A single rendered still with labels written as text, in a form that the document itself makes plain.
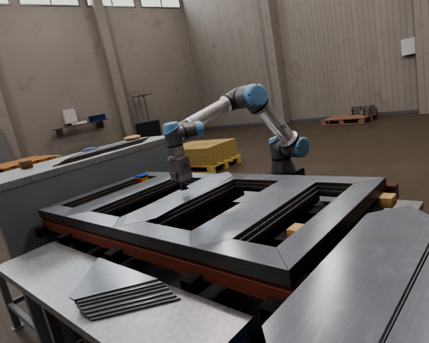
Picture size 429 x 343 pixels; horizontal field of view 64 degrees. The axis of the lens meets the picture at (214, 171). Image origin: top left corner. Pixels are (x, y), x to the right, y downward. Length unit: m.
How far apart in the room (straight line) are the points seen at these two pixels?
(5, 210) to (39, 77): 9.63
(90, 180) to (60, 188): 0.18
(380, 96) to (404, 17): 1.83
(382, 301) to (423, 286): 0.10
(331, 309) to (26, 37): 11.43
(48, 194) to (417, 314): 1.86
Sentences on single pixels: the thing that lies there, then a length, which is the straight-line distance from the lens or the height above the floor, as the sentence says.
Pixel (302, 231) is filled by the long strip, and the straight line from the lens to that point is 1.04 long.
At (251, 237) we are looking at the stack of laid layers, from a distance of 1.11.
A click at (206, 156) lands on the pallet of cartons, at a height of 0.31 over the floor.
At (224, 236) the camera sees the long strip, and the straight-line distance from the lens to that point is 1.07.
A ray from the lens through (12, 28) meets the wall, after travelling 11.74.
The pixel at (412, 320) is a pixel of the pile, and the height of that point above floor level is 0.85.
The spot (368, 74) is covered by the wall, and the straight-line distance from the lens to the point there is 9.85.
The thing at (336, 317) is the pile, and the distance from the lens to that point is 0.72.
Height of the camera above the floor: 1.29
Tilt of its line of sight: 12 degrees down
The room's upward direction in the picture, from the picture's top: 11 degrees counter-clockwise
